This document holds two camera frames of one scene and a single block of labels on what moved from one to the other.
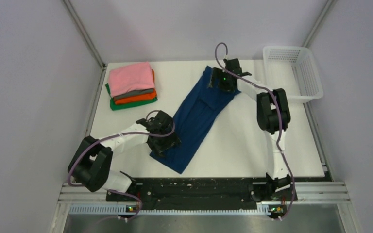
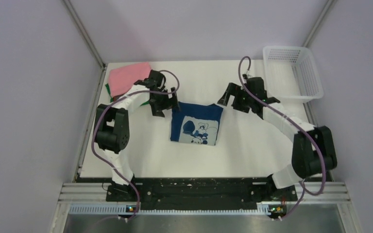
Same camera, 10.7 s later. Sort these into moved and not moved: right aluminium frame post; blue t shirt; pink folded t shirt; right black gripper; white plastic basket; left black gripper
Moved: right black gripper; blue t shirt; left black gripper
Not moved: white plastic basket; pink folded t shirt; right aluminium frame post
